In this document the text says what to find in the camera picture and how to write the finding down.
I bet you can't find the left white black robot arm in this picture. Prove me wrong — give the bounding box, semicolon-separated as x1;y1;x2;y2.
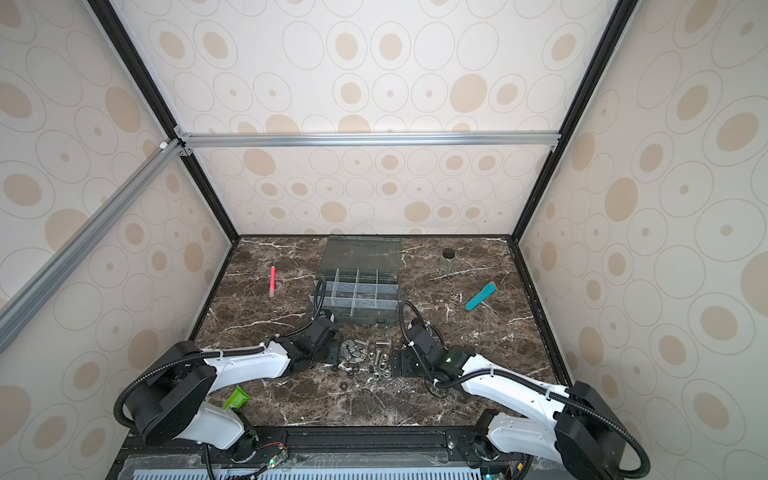
113;309;340;462

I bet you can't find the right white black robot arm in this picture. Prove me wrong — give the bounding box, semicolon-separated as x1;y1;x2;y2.
399;318;651;479

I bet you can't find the pile of dark wing nuts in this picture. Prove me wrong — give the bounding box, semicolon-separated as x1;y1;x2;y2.
340;340;369;373

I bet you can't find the cluster of silver hex nuts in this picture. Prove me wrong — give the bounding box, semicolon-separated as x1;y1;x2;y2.
367;340;393;381

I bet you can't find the pink marker pen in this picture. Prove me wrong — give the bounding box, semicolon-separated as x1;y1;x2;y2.
268;265;277;298

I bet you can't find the grey compartment organizer box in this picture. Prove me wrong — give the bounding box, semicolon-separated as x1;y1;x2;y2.
316;236;402;326

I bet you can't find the small black-lidded glass jar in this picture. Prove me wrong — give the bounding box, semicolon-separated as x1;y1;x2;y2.
439;248;456;276

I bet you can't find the green plastic packet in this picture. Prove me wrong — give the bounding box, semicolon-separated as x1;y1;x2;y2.
222;385;250;410

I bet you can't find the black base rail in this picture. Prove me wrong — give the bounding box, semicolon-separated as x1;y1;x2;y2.
113;424;625;480

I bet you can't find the horizontal aluminium frame bar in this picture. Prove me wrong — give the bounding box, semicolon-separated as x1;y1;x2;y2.
181;131;560;148

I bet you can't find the left diagonal aluminium frame bar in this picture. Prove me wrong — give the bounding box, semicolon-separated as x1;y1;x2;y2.
1;139;181;350

